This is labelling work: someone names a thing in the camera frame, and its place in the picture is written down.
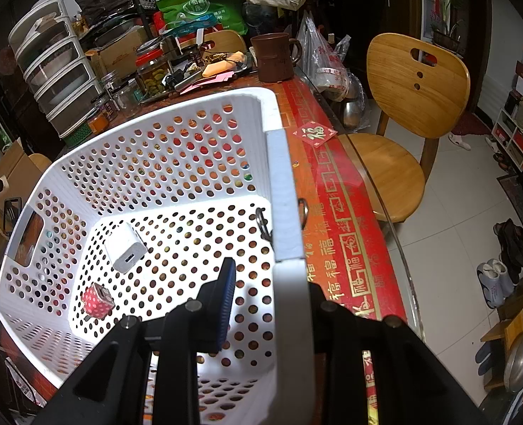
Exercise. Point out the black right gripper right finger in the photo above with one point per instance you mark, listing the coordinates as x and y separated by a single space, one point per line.
411 385

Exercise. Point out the white plastic drawer tower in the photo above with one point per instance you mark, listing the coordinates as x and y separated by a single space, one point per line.
54 65

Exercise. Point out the metal pot lid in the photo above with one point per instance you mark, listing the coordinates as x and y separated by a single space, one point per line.
513 370

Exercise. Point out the green shopping bag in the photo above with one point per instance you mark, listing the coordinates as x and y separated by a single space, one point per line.
227 13

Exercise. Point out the orange lidded small jar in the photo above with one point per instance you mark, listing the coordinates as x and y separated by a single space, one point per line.
97 121

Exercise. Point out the cardboard box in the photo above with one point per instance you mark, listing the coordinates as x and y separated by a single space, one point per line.
118 56

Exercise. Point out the grey slippers pair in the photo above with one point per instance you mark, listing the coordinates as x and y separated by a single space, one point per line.
495 282

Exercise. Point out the black binder clip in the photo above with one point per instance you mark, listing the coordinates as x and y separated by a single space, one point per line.
261 222

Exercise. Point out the white usb charger in basket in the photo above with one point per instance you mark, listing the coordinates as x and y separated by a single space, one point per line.
124 248

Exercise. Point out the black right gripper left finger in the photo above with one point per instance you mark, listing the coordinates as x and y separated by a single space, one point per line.
110 385

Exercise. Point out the brown ceramic mug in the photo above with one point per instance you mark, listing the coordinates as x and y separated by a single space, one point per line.
276 56

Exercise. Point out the white perforated plastic basket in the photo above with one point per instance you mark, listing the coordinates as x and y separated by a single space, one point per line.
188 179

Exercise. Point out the red polka dot charger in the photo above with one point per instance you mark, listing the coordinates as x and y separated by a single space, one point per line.
97 301

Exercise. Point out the red fu paper square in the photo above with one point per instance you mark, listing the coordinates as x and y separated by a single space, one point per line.
314 134

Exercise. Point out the clear plastic bag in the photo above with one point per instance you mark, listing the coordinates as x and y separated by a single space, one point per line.
324 66

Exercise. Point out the glass jar red lid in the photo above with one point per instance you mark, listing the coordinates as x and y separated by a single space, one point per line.
152 67

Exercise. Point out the wooden chair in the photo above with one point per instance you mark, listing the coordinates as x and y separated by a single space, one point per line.
420 91
225 42

